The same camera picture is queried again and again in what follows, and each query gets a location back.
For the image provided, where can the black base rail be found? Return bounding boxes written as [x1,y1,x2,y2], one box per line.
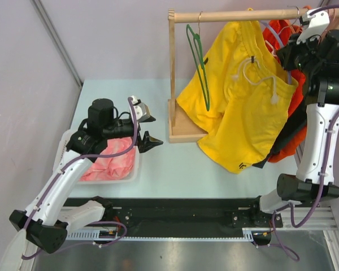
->
[102,198,283,238]

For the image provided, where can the wooden clothes rack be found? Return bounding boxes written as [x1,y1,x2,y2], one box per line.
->
[167,6,339,144]

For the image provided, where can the green hanger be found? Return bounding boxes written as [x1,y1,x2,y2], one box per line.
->
[186,11,210,111]

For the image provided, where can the lavender hanger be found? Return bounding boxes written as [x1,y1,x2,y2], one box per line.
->
[247,6,302,84]

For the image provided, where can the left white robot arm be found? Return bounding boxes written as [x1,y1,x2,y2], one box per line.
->
[9,96,163,253]

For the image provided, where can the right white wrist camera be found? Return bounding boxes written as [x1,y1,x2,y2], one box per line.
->
[296,9,329,45]

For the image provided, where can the yellow shorts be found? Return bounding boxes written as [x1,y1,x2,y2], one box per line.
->
[176,21,298,173]

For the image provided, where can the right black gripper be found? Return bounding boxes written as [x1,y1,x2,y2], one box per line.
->
[278,30,322,76]

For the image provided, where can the black shorts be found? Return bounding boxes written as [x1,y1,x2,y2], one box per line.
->
[253,108,307,168]

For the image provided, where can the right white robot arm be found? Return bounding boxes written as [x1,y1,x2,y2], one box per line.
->
[249,29,339,226]

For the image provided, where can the white slotted cable duct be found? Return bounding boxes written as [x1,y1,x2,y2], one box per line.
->
[66,227,272,244]

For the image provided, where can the orange shorts front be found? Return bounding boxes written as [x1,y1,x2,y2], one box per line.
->
[262,19,307,119]

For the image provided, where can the pink garment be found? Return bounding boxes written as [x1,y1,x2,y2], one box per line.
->
[80,137,136,182]

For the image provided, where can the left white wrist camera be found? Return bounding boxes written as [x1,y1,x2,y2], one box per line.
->
[129,95,151,123]

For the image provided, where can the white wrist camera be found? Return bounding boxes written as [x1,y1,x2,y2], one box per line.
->
[129,95,151,123]
[296,9,329,45]

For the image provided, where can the white plastic basket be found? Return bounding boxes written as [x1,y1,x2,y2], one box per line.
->
[53,130,140,185]

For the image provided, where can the orange shorts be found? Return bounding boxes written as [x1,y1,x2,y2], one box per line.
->
[268,125,307,163]
[262,19,307,119]

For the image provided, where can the orange shorts rear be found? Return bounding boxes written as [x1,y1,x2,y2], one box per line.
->
[268,125,307,163]

